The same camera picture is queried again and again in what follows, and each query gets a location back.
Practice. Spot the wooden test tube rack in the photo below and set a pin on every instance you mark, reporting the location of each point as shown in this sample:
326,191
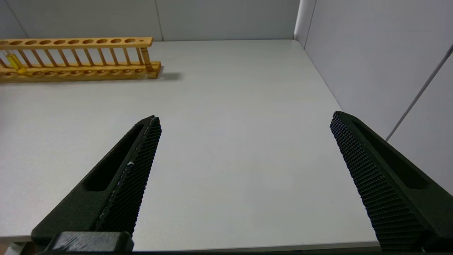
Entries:
88,42

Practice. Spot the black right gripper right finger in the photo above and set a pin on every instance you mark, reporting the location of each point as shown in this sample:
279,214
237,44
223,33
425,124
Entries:
389,191

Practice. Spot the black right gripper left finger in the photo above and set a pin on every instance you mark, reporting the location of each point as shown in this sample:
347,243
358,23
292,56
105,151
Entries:
120,191

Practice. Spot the yellow pigment glass test tube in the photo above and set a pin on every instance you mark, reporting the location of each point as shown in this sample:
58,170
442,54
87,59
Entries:
15,63

